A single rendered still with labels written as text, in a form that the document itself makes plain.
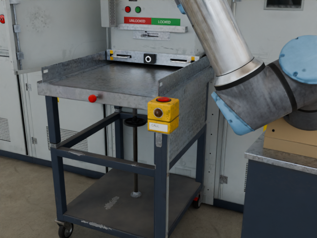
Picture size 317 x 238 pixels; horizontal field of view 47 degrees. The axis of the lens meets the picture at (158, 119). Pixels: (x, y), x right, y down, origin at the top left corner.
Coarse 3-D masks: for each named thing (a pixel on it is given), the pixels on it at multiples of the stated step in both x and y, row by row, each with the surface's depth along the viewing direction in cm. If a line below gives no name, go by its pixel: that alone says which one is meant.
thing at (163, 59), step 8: (136, 56) 196; (160, 56) 190; (168, 56) 188; (176, 56) 186; (184, 56) 185; (192, 56) 183; (200, 56) 184; (160, 64) 191; (168, 64) 190; (176, 64) 188; (184, 64) 186
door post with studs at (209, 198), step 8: (216, 104) 202; (216, 112) 204; (216, 120) 205; (216, 128) 206; (216, 136) 208; (216, 144) 209; (208, 176) 218; (208, 184) 219; (208, 192) 221; (208, 200) 223
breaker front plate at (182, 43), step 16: (128, 0) 189; (144, 0) 186; (160, 0) 182; (128, 16) 192; (144, 16) 188; (160, 16) 185; (176, 16) 181; (112, 32) 199; (128, 32) 195; (144, 32) 191; (160, 32) 187; (176, 32) 184; (192, 32) 180; (112, 48) 202; (128, 48) 198; (144, 48) 194; (160, 48) 190; (176, 48) 186; (192, 48) 183
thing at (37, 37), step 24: (24, 0) 175; (48, 0) 185; (72, 0) 195; (96, 0) 206; (24, 24) 178; (48, 24) 187; (72, 24) 198; (96, 24) 210; (24, 48) 181; (48, 48) 191; (72, 48) 201; (96, 48) 214; (24, 72) 181
